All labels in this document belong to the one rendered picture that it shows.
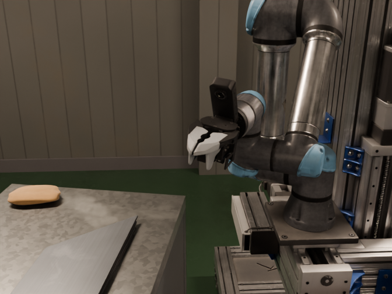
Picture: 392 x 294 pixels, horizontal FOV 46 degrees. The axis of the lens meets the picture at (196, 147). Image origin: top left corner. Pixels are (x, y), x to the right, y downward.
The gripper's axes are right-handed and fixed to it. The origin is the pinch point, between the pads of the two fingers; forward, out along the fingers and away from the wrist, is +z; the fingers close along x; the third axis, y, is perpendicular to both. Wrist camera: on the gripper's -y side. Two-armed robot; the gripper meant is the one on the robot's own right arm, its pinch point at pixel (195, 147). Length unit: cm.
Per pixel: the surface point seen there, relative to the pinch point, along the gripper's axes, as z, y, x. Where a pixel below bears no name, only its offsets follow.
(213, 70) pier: -280, 66, 93
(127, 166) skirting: -260, 166, 155
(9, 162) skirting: -214, 172, 249
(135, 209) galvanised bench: -39, 45, 31
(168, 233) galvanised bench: -31, 43, 16
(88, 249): -13, 43, 29
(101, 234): -20, 43, 30
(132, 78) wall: -265, 85, 160
